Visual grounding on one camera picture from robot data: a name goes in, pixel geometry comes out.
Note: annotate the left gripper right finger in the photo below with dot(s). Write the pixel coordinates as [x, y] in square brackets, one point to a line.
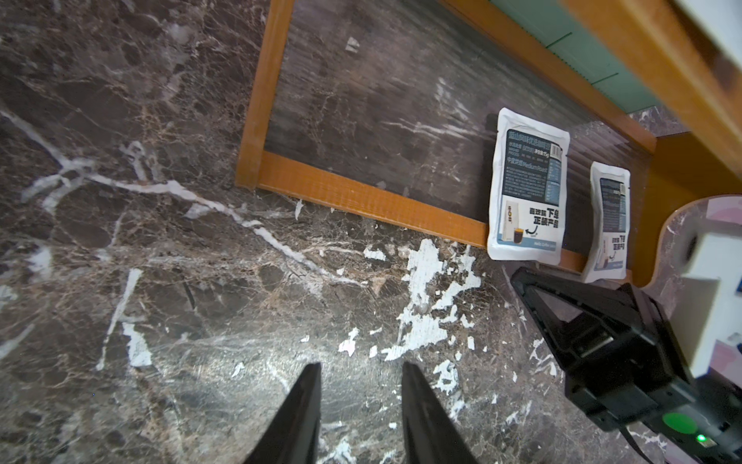
[429, 435]

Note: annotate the green file organizer with folders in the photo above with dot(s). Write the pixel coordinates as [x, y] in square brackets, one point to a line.
[563, 36]

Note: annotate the blue-grey label coffee bag front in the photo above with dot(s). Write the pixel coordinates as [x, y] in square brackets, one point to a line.
[528, 195]

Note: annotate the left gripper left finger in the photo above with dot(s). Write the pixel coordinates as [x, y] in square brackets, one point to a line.
[293, 435]

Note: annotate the blue-grey label coffee bag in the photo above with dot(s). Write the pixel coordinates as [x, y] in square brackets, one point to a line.
[610, 200]
[528, 195]

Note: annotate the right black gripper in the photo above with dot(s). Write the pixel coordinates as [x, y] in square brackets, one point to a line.
[623, 365]

